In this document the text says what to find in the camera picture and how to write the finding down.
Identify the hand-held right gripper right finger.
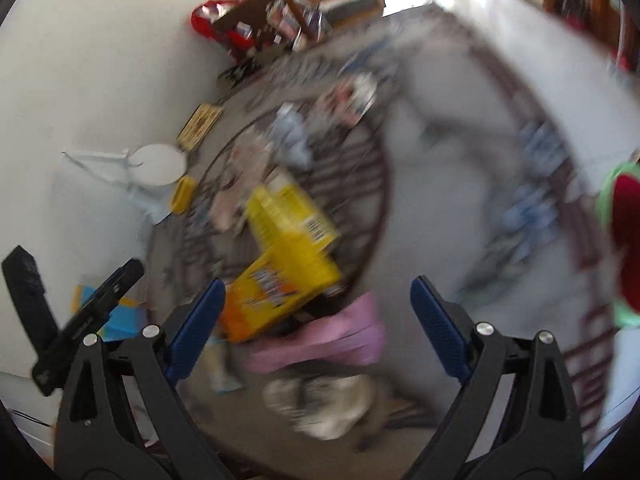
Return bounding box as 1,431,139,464
400,275,585,480

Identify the red bag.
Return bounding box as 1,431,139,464
189,1,258,53

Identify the pink plastic bag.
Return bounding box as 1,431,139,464
247,291,387,373

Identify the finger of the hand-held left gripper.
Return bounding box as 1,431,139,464
31,258,146,397
1,245,60,356

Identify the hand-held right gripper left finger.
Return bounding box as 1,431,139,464
54,279,236,480

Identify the blue paper packet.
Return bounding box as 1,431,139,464
74,284,147,342

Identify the red basin with green rim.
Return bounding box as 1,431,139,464
596,161,640,330

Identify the yellow cardboard snack box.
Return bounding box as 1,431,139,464
220,184,347,345

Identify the white crumpled cloth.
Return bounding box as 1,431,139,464
262,374,378,442

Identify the white round object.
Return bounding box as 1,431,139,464
62,143,187,223

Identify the light blue snack packet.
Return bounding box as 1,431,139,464
206,335,246,393

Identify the patterned tablecloth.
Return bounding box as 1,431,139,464
142,4,623,480

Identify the pale blue wrapper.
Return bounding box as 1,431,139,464
269,102,318,168

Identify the colourful printed wrapper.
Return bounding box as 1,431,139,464
317,72,378,128

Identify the small yellow box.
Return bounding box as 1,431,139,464
169,175,197,216

